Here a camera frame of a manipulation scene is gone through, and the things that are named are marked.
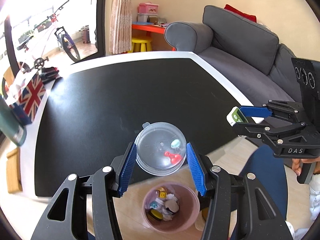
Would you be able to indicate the yellow toy brick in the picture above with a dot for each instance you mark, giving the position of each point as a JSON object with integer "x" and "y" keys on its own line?
{"x": 162, "y": 194}

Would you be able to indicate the teal thermos bottle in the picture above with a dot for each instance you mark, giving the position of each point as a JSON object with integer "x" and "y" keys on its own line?
{"x": 10, "y": 126}

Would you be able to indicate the wooden chair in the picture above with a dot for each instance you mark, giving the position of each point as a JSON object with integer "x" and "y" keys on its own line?
{"x": 14, "y": 184}

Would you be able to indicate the red cushion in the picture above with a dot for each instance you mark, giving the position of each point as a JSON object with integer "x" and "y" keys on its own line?
{"x": 242, "y": 14}

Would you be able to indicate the orange kids table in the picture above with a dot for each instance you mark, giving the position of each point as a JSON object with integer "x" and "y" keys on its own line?
{"x": 146, "y": 29}

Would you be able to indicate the white tissue front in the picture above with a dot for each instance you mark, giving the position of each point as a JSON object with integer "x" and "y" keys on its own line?
{"x": 171, "y": 196}

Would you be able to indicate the pink patterned curtain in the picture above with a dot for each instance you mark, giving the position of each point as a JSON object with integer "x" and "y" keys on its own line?
{"x": 121, "y": 27}

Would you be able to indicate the pink storage box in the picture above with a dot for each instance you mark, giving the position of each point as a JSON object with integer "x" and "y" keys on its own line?
{"x": 148, "y": 8}

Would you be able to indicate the pink trash bin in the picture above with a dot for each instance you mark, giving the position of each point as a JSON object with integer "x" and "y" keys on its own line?
{"x": 183, "y": 219}

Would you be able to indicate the yellow plastic stool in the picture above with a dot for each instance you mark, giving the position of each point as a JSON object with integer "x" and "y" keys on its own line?
{"x": 141, "y": 44}

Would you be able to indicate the union jack tissue box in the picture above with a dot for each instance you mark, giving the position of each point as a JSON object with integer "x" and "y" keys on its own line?
{"x": 25, "y": 96}

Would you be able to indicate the grey sofa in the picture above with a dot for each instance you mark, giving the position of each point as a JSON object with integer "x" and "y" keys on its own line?
{"x": 246, "y": 53}

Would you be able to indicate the green white digital timer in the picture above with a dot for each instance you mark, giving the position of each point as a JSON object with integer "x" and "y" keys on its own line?
{"x": 235, "y": 115}

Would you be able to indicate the person right hand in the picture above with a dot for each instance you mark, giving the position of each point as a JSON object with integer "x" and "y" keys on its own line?
{"x": 297, "y": 165}

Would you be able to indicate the white pink bicycle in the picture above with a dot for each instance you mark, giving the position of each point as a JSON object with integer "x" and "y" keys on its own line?
{"x": 31, "y": 52}

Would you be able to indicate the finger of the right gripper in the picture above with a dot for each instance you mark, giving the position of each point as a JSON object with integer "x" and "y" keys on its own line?
{"x": 253, "y": 130}
{"x": 259, "y": 112}

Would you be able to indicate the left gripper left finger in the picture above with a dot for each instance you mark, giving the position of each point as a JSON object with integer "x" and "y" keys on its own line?
{"x": 123, "y": 168}

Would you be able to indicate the black gloves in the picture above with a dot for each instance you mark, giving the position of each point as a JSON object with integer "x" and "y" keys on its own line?
{"x": 49, "y": 74}

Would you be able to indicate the clear round plastic container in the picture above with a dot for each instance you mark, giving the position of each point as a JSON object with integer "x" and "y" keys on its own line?
{"x": 161, "y": 148}

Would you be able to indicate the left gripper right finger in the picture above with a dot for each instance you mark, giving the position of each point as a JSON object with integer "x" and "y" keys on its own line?
{"x": 198, "y": 171}

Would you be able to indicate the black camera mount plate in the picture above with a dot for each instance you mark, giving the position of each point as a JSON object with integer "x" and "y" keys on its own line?
{"x": 307, "y": 73}

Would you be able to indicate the teal toy brick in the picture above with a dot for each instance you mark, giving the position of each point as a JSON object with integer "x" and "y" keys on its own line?
{"x": 153, "y": 205}

